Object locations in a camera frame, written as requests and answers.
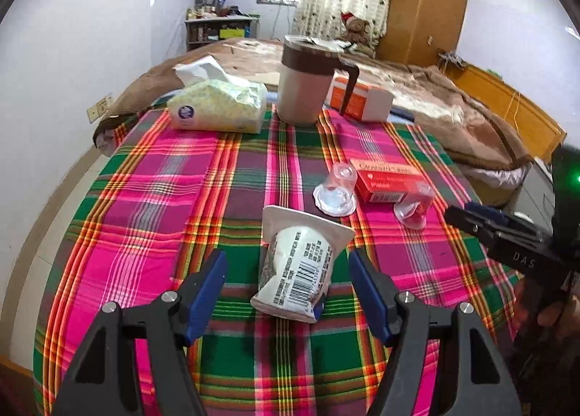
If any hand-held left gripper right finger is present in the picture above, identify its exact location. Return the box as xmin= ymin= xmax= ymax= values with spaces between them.
xmin=348 ymin=247 xmax=519 ymax=416

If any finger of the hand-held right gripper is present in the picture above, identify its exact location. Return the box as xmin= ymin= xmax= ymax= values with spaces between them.
xmin=444 ymin=206 xmax=504 ymax=247
xmin=464 ymin=201 xmax=513 ymax=225

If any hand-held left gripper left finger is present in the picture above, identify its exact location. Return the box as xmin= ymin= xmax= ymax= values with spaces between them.
xmin=52 ymin=249 xmax=228 ymax=416

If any white printed drink pouch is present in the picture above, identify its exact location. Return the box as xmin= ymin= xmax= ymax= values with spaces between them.
xmin=250 ymin=205 xmax=356 ymax=324

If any person's right hand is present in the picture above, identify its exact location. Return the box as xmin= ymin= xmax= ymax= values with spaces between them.
xmin=512 ymin=271 xmax=580 ymax=344

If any white bedside cabinet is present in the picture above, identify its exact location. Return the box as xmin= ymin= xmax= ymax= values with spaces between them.
xmin=517 ymin=157 xmax=560 ymax=228

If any clear plastic cup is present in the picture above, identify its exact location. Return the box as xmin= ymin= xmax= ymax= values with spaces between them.
xmin=393 ymin=182 xmax=436 ymax=230
xmin=327 ymin=162 xmax=359 ymax=190
xmin=314 ymin=183 xmax=356 ymax=217

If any brown printed blanket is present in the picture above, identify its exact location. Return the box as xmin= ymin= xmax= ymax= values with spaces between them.
xmin=93 ymin=37 xmax=535 ymax=172

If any red medicine box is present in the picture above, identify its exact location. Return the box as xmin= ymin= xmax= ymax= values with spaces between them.
xmin=351 ymin=157 xmax=429 ymax=205

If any plaid tablecloth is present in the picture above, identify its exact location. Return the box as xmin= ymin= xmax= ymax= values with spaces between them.
xmin=33 ymin=101 xmax=522 ymax=416

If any wooden headboard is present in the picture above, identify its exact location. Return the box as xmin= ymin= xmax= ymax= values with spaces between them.
xmin=446 ymin=63 xmax=567 ymax=163

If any orange and white box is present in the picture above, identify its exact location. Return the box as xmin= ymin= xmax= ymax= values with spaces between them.
xmin=326 ymin=70 xmax=395 ymax=123

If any green white tissue pack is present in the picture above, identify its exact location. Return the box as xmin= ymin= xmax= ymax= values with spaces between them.
xmin=167 ymin=54 xmax=268 ymax=134

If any wooden wardrobe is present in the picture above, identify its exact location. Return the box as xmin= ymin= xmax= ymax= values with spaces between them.
xmin=376 ymin=0 xmax=472 ymax=67

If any beige mug with brown lid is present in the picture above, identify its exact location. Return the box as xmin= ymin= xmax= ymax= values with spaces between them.
xmin=275 ymin=34 xmax=360 ymax=127

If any brown teddy bear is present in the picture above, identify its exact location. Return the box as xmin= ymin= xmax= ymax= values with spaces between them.
xmin=337 ymin=12 xmax=379 ymax=54

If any cluttered shelf unit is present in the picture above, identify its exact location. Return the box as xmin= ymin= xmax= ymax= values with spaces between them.
xmin=185 ymin=15 xmax=261 ymax=52

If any wall socket plate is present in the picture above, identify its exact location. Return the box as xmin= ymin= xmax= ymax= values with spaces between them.
xmin=87 ymin=94 xmax=114 ymax=123

